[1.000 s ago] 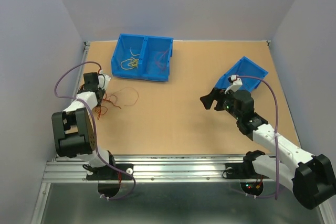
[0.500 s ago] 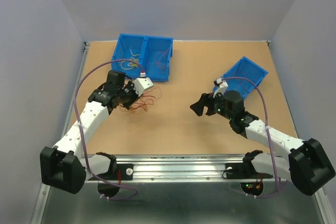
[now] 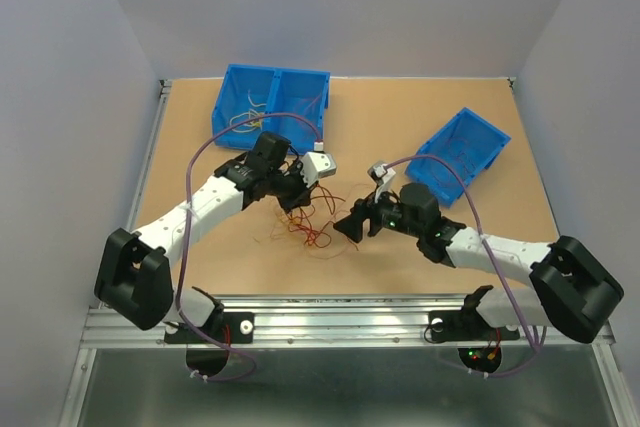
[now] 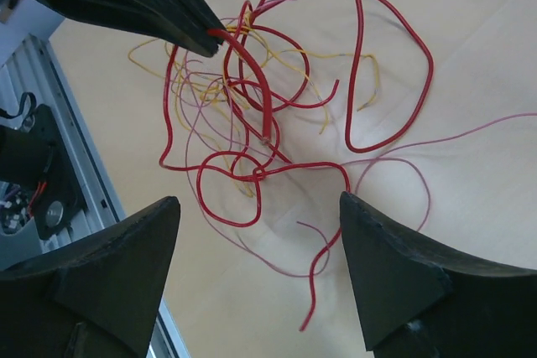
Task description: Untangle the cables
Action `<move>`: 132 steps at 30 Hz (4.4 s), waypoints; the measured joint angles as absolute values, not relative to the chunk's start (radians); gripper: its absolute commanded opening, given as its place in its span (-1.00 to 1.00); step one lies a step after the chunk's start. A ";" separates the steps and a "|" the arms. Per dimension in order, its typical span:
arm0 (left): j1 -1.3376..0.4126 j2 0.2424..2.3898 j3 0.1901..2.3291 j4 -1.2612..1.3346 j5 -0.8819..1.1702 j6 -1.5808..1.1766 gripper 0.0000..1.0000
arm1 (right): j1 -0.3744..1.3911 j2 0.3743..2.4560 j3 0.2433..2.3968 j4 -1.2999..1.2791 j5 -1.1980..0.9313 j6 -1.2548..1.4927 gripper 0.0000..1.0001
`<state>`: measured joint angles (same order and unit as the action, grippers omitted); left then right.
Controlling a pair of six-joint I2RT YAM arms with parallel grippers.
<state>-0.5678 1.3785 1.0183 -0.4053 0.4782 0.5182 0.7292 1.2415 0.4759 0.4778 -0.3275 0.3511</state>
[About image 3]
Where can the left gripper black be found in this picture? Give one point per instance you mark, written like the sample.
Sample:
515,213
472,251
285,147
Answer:
303,194

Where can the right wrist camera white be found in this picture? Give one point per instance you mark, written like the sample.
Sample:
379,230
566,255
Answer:
383,176

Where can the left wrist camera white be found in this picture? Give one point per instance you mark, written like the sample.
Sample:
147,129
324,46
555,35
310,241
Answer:
316,166

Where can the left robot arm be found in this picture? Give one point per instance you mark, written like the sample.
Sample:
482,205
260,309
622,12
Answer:
134,276

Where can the aluminium front rail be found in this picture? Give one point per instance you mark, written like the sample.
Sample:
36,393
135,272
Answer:
296,322

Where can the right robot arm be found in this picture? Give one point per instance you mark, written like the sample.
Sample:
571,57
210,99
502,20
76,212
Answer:
563,284

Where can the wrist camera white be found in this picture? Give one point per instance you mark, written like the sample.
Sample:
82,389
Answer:
383,176
316,166

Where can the aluminium rail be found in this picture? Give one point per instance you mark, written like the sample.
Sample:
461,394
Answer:
296,322
165,86

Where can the aluminium left rail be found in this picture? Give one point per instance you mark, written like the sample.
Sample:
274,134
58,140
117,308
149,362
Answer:
165,86

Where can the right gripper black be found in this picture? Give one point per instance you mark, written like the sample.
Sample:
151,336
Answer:
351,226

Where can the blue bin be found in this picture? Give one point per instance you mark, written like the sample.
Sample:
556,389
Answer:
243,95
468,143
304,93

